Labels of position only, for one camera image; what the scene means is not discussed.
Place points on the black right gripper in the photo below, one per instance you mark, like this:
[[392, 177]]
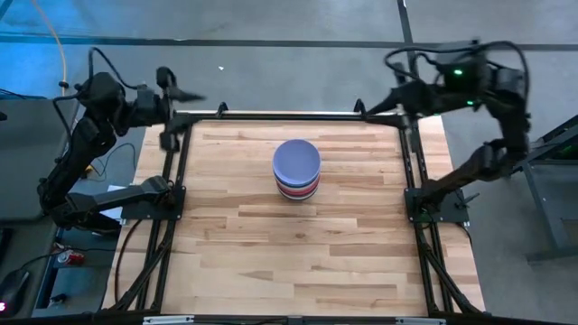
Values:
[[415, 99]]

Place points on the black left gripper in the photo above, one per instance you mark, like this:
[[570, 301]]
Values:
[[153, 108]]

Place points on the lavender bowl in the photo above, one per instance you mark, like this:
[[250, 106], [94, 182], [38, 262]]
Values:
[[296, 161]]

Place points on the blue bowl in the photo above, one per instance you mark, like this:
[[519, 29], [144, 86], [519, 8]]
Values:
[[296, 185]]

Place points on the crimson bowl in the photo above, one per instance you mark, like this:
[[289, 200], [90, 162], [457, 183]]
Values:
[[296, 190]]

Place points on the orange-red bowl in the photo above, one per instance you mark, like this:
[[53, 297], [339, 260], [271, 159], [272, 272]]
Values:
[[296, 194]]

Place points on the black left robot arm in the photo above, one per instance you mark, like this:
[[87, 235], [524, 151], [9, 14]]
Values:
[[77, 153]]

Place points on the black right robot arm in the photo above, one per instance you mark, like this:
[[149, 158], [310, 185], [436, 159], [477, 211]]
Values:
[[506, 117]]

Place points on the yellow power plug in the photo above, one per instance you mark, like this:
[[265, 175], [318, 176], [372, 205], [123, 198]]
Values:
[[88, 169]]

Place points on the white paper sheet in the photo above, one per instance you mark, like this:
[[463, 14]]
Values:
[[112, 214]]

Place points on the grey laptop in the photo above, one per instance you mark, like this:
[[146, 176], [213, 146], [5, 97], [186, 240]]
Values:
[[22, 158]]

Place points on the black metal cart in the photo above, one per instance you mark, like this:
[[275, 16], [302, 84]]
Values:
[[540, 203]]

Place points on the red drink can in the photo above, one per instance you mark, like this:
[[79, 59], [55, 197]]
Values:
[[71, 258]]

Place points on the dark grey desk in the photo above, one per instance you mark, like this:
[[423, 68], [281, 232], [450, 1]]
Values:
[[22, 253]]

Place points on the black computer mouse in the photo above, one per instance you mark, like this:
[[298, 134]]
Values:
[[13, 289]]

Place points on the black frame clamp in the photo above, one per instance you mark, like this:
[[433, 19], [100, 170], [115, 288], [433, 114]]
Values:
[[360, 108], [222, 110]]

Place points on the black aluminium table frame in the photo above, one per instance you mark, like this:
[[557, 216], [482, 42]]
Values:
[[293, 117]]

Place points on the silver aluminium bracket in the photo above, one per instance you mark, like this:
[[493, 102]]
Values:
[[167, 320], [420, 321]]

